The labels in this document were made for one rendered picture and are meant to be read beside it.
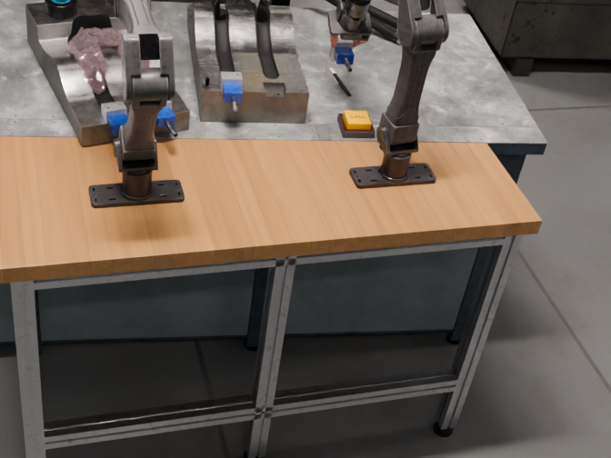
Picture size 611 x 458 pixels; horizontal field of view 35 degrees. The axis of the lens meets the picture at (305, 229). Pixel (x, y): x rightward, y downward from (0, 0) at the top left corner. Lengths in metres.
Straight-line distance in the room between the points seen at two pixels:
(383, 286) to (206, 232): 0.88
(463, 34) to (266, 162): 0.94
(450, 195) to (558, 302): 1.15
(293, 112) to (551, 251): 1.44
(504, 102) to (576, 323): 0.92
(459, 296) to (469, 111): 0.60
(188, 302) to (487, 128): 0.95
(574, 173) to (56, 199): 2.40
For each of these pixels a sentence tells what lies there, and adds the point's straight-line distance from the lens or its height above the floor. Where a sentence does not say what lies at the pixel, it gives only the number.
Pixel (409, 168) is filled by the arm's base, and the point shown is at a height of 0.81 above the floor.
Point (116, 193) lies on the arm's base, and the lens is 2.12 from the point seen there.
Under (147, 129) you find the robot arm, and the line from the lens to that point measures 1.95.
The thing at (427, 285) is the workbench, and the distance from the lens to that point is 2.84.
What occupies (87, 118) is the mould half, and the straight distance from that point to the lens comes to 2.27.
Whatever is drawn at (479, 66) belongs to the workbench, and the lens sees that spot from 2.83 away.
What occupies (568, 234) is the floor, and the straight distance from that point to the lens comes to 3.65.
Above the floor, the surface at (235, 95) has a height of 0.90.
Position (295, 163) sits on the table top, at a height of 0.80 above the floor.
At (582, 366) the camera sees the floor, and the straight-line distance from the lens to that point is 3.15.
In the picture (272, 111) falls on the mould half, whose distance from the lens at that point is 2.38.
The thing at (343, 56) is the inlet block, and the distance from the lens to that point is 2.44.
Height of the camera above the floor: 2.11
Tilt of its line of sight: 39 degrees down
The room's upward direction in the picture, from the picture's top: 9 degrees clockwise
